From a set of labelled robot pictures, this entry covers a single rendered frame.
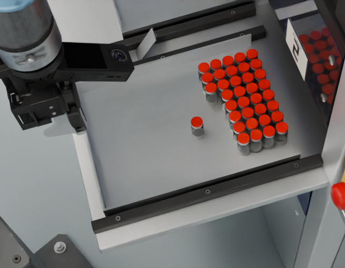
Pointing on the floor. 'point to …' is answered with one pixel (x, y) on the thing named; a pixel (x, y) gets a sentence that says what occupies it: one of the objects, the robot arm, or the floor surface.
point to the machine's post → (344, 97)
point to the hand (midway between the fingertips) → (84, 124)
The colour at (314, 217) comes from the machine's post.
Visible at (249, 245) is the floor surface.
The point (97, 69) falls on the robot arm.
